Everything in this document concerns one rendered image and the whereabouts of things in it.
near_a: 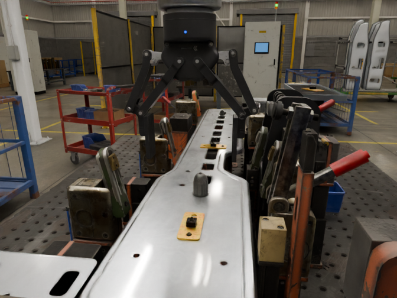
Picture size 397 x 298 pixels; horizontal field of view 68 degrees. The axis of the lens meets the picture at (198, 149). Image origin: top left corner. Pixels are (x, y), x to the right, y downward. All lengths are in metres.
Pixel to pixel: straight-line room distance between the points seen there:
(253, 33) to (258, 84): 1.18
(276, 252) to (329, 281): 0.52
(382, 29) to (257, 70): 3.86
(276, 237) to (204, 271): 0.11
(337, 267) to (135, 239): 0.66
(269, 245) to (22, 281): 0.33
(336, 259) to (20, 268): 0.83
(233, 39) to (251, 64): 1.12
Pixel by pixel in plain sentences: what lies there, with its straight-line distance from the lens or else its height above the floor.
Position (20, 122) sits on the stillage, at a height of 0.73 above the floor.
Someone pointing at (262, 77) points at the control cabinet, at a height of 0.73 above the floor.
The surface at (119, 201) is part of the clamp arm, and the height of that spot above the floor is 1.02.
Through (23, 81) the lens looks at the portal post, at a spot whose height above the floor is 0.92.
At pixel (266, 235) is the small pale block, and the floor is 1.05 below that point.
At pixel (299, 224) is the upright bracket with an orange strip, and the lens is 0.39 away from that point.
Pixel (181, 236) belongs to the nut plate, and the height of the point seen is 1.00.
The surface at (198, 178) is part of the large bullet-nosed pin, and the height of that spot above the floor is 1.04.
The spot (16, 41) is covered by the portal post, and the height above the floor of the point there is 1.45.
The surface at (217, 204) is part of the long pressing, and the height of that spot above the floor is 1.00.
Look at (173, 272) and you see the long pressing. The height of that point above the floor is 1.00.
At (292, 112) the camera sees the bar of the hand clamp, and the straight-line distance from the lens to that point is 0.45.
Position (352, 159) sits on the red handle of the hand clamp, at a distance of 0.49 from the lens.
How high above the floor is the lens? 1.29
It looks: 18 degrees down
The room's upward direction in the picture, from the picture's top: straight up
